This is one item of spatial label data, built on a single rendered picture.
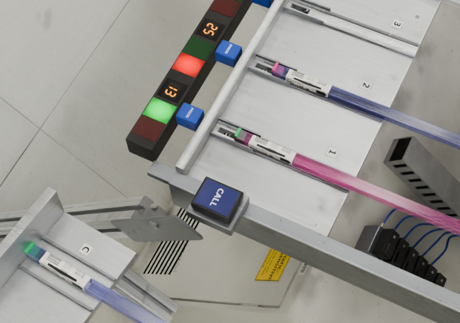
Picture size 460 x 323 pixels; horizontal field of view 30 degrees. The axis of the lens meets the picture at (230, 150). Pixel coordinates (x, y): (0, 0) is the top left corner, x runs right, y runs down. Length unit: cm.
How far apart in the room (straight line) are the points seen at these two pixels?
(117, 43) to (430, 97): 71
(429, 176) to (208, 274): 42
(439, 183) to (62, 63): 81
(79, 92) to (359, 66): 81
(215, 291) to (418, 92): 49
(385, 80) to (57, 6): 89
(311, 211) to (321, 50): 24
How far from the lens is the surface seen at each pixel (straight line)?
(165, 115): 113
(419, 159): 143
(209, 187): 101
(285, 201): 105
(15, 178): 174
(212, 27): 120
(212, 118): 108
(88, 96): 183
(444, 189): 146
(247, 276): 142
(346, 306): 136
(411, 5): 122
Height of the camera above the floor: 162
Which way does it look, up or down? 54 degrees down
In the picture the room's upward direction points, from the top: 80 degrees clockwise
